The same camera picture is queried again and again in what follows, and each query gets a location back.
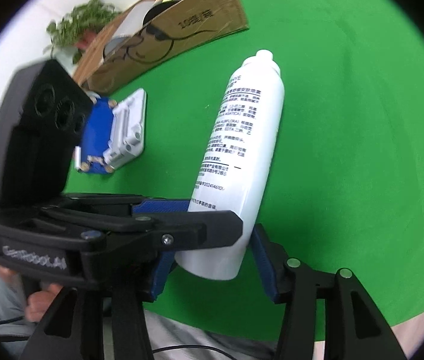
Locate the white spray bottle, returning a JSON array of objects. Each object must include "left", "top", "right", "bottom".
[{"left": 175, "top": 49, "right": 284, "bottom": 281}]

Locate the blue stapler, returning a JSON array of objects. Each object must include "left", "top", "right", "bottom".
[{"left": 74, "top": 93, "right": 117, "bottom": 175}]

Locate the person's left hand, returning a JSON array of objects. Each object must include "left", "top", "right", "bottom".
[{"left": 24, "top": 283, "right": 62, "bottom": 323}]

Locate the white plastic holder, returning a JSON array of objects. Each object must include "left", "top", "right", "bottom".
[{"left": 103, "top": 88, "right": 147, "bottom": 171}]

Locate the green table cloth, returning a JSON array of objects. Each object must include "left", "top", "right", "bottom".
[{"left": 67, "top": 0, "right": 424, "bottom": 325}]

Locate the grey tape roll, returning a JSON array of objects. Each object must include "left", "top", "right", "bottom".
[{"left": 102, "top": 0, "right": 155, "bottom": 59}]

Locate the potted plant in red pot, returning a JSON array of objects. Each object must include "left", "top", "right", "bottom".
[{"left": 44, "top": 0, "right": 123, "bottom": 64}]

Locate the brown cardboard box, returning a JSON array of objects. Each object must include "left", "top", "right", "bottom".
[{"left": 73, "top": 0, "right": 249, "bottom": 94}]

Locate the black cable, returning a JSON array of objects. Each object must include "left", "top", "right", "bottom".
[{"left": 0, "top": 316, "right": 236, "bottom": 357}]

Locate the black camera box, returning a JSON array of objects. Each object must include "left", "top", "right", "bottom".
[{"left": 0, "top": 59, "right": 92, "bottom": 208}]

